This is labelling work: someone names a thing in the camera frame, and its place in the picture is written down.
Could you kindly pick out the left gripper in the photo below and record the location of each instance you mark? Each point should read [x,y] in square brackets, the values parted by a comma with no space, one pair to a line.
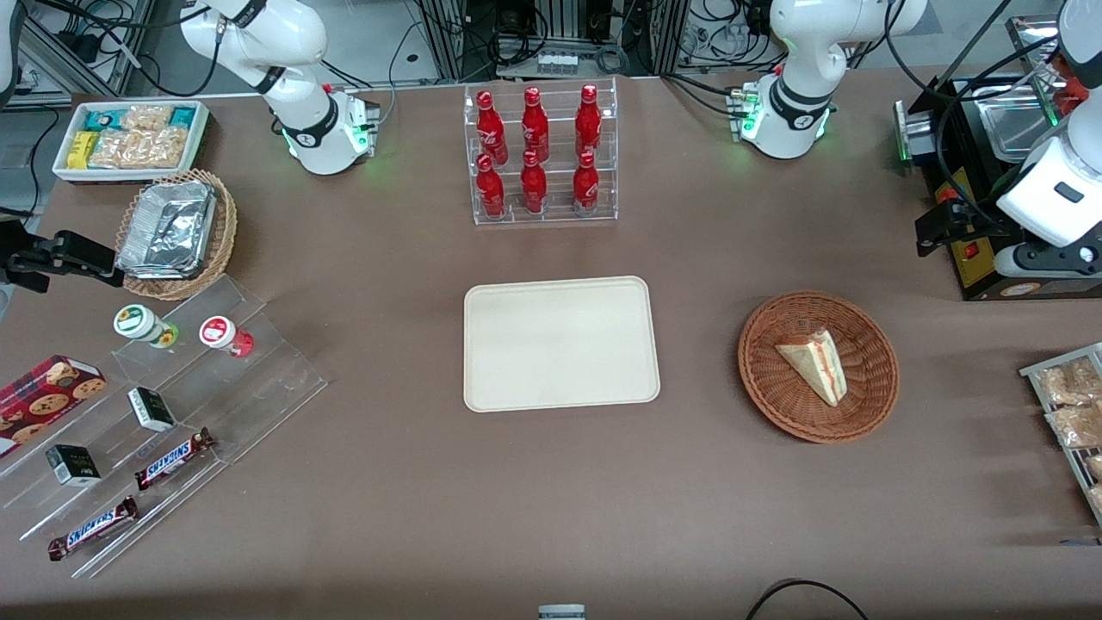
[966,214]

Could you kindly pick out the triangle sandwich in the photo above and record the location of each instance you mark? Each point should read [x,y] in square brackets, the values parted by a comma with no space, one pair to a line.
[818,366]

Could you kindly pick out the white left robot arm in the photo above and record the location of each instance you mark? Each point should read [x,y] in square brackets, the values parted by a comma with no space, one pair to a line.
[796,52]

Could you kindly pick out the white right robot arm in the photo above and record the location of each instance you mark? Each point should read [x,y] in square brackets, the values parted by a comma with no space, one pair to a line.
[301,52]

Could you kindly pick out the light tan wicker basket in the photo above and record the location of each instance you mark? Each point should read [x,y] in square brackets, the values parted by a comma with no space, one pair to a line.
[225,232]

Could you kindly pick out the white rectangular snack tray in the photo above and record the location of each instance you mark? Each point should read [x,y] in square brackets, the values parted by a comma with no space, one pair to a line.
[202,138]

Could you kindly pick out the round brown wicker basket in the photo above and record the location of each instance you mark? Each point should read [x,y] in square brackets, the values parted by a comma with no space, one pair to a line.
[766,379]

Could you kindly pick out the tray of packaged snacks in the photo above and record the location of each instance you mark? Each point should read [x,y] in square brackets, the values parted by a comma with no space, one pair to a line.
[1067,456]

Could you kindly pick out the beige plastic tray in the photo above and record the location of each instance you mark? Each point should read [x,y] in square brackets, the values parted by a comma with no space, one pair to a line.
[560,344]

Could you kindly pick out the black food warmer cabinet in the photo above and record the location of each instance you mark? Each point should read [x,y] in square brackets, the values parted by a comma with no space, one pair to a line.
[973,275]

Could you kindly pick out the green lid cup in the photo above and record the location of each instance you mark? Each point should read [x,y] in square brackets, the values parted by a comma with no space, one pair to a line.
[138,323]

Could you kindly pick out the stack of foil trays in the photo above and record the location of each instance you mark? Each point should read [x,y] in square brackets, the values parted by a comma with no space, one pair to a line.
[168,228]

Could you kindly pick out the yellow snack packet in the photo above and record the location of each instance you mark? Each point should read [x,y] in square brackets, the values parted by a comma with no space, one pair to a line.
[82,149]

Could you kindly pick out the steel warmer pan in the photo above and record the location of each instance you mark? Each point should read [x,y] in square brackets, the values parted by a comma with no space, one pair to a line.
[1016,129]

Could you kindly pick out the large clear bag of crackers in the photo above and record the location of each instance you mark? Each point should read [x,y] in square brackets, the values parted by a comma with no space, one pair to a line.
[138,149]

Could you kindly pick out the red plaid cookie box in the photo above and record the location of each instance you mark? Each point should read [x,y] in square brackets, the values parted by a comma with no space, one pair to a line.
[43,400]

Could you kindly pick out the teal snack packet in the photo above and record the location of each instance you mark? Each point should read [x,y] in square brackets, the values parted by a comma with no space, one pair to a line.
[182,117]
[100,119]

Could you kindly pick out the red lid cup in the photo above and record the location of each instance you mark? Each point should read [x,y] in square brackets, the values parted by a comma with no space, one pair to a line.
[219,333]

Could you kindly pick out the small black box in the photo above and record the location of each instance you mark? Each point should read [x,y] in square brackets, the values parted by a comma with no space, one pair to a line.
[73,466]
[151,409]

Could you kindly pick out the clear bag of pastry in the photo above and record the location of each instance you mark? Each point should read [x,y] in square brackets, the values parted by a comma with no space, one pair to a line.
[1067,383]
[1076,426]

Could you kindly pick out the clear acrylic stepped display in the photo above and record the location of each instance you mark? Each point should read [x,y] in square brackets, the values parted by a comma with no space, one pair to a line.
[258,379]

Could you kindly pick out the Snickers chocolate bar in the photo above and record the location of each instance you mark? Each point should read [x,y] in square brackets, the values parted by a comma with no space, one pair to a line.
[93,528]
[172,459]

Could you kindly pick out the red cola bottle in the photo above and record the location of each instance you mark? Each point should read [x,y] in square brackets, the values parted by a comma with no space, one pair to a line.
[588,125]
[533,188]
[535,127]
[585,185]
[491,191]
[490,129]

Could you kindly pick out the clear acrylic bottle rack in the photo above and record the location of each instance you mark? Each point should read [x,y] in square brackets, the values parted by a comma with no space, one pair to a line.
[560,211]

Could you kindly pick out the white power strip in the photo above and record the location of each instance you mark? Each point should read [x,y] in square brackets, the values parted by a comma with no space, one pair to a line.
[558,63]

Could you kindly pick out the small grey box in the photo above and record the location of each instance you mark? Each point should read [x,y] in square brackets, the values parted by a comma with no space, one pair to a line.
[561,612]

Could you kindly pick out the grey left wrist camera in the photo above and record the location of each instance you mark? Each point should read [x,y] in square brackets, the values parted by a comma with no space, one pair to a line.
[1033,261]

